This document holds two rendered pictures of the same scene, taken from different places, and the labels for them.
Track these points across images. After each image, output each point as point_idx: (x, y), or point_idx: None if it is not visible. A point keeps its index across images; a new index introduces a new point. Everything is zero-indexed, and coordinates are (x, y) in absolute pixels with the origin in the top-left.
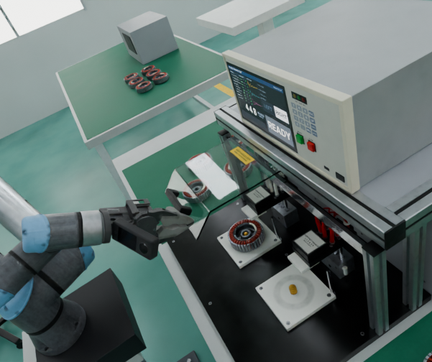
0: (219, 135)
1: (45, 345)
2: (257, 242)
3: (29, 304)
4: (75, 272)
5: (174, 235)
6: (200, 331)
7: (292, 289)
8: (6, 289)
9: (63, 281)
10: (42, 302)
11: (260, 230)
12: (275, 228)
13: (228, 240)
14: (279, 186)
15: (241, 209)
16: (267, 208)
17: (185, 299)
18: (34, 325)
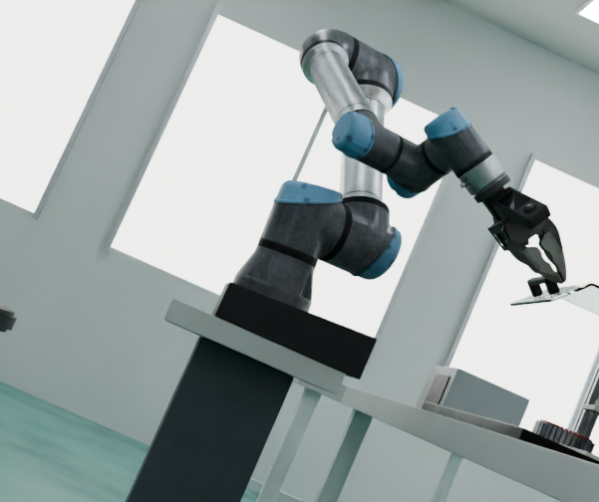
0: None
1: (258, 276)
2: (579, 441)
3: (321, 208)
4: (367, 249)
5: (537, 266)
6: (446, 416)
7: None
8: (375, 137)
9: (353, 239)
10: (325, 224)
11: (591, 440)
12: None
13: (536, 420)
14: None
15: (583, 403)
16: None
17: (430, 411)
18: (294, 233)
